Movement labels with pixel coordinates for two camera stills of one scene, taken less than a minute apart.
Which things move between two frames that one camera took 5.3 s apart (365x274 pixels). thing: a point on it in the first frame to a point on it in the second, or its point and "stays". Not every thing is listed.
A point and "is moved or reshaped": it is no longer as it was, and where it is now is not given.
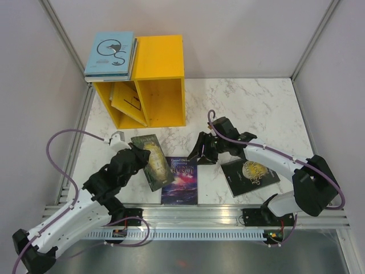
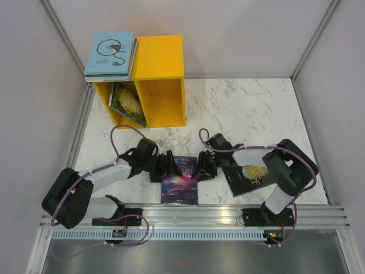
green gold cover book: (157, 170) is moved or reshaped
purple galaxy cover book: (183, 189) stays
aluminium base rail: (171, 216) stays
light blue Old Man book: (110, 52) stays
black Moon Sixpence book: (245, 176) stays
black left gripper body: (140, 161) to (148, 161)
